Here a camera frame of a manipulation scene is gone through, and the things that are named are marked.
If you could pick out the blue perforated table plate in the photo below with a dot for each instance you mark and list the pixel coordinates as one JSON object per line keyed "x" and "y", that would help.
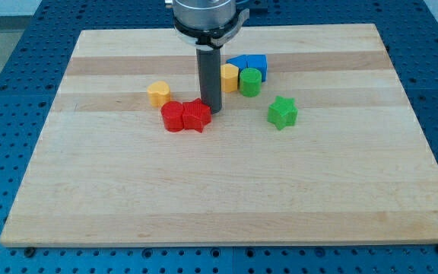
{"x": 30, "y": 79}

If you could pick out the yellow heart block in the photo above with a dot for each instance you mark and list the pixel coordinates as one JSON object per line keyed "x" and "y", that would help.
{"x": 159, "y": 93}

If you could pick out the blue cube block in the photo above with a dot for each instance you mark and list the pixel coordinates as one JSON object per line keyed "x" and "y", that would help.
{"x": 259, "y": 62}

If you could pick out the green star block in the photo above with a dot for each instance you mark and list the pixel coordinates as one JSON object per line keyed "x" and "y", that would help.
{"x": 282, "y": 112}

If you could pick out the green cylinder block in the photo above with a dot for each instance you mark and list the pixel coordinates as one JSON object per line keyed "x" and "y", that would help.
{"x": 250, "y": 82}

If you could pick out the yellow pentagon block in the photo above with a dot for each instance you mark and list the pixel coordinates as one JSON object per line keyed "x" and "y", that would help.
{"x": 229, "y": 78}

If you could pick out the blue triangle block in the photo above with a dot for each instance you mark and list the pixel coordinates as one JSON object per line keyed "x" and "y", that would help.
{"x": 239, "y": 61}

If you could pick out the wooden board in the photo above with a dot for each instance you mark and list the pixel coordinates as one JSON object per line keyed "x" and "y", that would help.
{"x": 355, "y": 169}

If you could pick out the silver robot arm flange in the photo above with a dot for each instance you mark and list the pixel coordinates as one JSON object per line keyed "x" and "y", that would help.
{"x": 208, "y": 24}

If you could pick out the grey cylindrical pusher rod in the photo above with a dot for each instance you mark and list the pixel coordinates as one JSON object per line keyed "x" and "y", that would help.
{"x": 209, "y": 74}

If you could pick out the red cylinder block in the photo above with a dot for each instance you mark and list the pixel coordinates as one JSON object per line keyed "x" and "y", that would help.
{"x": 172, "y": 115}

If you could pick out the red star block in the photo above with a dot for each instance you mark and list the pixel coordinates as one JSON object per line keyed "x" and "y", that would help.
{"x": 196, "y": 115}

